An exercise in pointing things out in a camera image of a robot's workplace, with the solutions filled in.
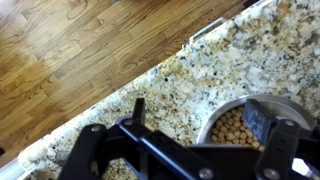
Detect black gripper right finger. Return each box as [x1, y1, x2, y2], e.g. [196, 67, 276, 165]
[241, 98, 320, 180]

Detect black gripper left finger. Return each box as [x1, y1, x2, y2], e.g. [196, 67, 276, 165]
[57, 97, 222, 180]

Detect silver metal bowl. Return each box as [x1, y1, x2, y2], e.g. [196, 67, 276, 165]
[195, 93, 317, 149]

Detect beige chickpeas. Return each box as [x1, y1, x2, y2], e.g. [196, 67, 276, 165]
[209, 105, 266, 152]

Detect silver drawer handle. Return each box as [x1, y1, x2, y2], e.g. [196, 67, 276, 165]
[180, 16, 228, 50]

